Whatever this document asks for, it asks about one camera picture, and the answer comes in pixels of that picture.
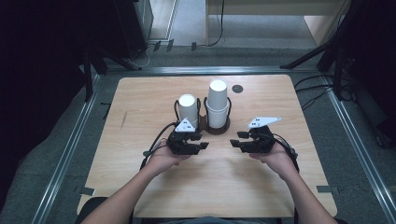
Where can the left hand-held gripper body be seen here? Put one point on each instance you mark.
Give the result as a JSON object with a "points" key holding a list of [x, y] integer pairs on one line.
{"points": [[182, 143]]}

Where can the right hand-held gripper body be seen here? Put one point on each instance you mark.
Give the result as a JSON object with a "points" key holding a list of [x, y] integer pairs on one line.
{"points": [[261, 141]]}

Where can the dark double cup holder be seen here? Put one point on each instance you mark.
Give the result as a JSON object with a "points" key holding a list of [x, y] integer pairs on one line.
{"points": [[219, 130]]}

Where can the tall stack of white cups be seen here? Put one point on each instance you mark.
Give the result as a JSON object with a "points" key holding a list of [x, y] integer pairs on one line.
{"points": [[217, 99]]}

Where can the person's left hand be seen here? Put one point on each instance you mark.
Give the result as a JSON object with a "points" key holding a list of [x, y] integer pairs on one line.
{"points": [[163, 160]]}

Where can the person's right hand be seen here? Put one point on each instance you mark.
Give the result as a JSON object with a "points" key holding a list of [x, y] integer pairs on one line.
{"points": [[280, 161]]}

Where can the short stack of white cups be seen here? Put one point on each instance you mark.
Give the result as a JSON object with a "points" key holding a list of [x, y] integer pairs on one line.
{"points": [[187, 107]]}

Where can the round black table grommet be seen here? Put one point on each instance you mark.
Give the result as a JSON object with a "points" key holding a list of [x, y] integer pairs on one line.
{"points": [[237, 89]]}

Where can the person's grey clothing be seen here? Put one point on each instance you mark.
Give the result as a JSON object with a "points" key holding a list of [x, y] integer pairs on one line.
{"points": [[211, 221]]}

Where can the grey tape patch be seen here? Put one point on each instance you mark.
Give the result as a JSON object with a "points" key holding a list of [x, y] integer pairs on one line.
{"points": [[325, 189], [85, 191]]}

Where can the black chair seat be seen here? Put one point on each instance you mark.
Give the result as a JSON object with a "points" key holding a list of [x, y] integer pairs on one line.
{"points": [[90, 208]]}

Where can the black tripod stand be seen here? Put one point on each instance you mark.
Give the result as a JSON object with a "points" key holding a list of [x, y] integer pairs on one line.
{"points": [[90, 71], [337, 46]]}

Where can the black cabinet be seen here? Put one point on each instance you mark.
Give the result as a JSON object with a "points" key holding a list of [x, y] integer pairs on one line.
{"points": [[130, 25]]}

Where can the light wooden furniture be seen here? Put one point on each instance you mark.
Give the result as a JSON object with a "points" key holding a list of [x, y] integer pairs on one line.
{"points": [[264, 7]]}

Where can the dark curtain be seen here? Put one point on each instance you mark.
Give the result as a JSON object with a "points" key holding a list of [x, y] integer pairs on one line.
{"points": [[37, 93]]}

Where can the metal frame rail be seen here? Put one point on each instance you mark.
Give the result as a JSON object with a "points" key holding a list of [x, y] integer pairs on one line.
{"points": [[358, 149], [67, 155], [211, 70]]}

